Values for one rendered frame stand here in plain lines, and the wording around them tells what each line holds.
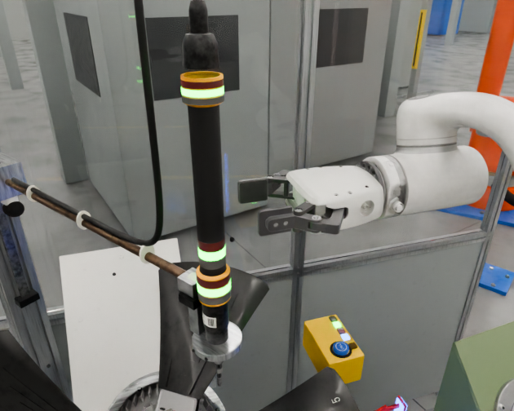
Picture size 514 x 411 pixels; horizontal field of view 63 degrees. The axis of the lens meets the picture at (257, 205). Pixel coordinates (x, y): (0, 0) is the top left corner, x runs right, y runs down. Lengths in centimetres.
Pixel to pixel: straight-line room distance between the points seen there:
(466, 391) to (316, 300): 70
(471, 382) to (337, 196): 72
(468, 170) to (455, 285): 145
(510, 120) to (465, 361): 70
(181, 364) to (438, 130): 55
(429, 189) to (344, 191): 12
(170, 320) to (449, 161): 54
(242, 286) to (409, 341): 143
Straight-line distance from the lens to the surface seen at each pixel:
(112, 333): 101
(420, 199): 57
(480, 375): 114
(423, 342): 217
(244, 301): 76
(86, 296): 101
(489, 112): 55
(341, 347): 114
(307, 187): 51
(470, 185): 62
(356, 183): 53
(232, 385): 182
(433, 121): 57
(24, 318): 130
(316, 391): 88
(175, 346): 81
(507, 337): 121
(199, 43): 43
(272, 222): 47
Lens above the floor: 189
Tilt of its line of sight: 27 degrees down
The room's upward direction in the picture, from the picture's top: straight up
